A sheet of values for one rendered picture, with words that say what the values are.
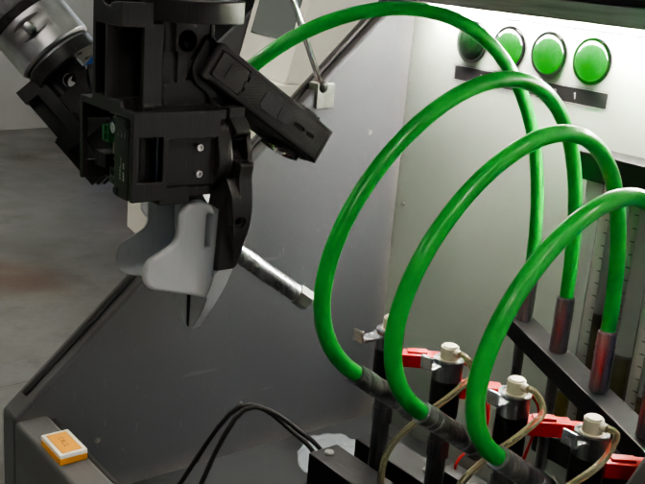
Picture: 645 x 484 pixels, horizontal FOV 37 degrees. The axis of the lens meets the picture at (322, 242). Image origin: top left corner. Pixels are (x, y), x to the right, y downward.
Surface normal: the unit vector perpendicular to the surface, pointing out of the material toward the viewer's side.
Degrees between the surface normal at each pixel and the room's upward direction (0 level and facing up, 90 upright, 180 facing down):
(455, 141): 90
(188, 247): 93
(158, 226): 87
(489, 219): 90
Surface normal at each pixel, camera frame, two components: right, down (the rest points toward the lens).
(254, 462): 0.07, -0.96
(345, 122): 0.61, 0.27
